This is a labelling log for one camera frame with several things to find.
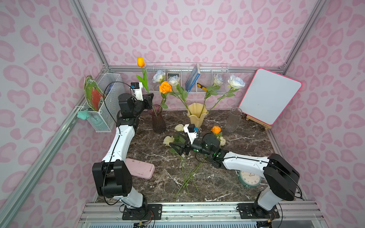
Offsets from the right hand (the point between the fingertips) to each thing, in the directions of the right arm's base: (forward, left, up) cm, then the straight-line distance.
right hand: (172, 141), depth 70 cm
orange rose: (+25, -26, -24) cm, 44 cm away
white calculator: (+46, +5, +7) cm, 47 cm away
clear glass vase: (+27, -38, -16) cm, 49 cm away
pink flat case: (-5, +22, -24) cm, 33 cm away
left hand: (+25, +13, +11) cm, 30 cm away
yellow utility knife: (+43, -17, -1) cm, 46 cm away
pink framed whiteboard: (+34, -58, -1) cm, 67 cm away
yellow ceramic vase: (+31, -12, -12) cm, 35 cm away
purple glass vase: (+25, +14, -15) cm, 32 cm away
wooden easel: (+32, -59, -25) cm, 72 cm away
